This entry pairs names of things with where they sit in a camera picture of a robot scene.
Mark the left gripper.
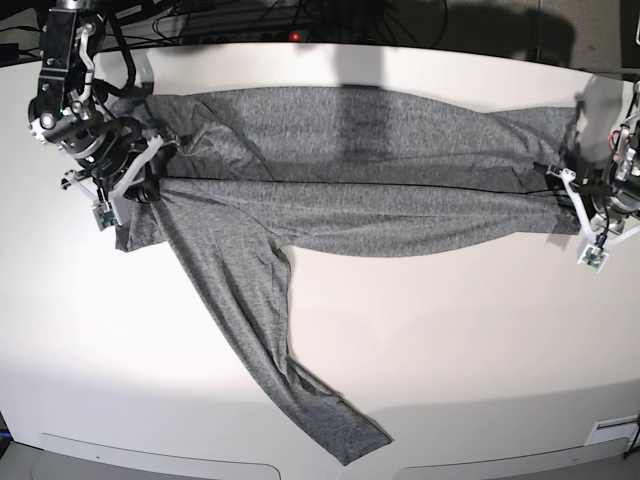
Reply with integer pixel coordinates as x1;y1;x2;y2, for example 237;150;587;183
576;183;639;233

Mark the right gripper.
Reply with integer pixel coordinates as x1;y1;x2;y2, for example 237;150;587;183
76;117;165;204

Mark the grey long-sleeve T-shirt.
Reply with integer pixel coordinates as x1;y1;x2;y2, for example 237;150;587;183
113;86;579;465

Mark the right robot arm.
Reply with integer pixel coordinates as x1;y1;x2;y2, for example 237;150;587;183
28;1;160;203

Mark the white label sticker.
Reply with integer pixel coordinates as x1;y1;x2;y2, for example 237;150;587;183
585;414;639;447

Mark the power strip with red light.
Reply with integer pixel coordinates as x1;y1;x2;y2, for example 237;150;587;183
109;14;381;49

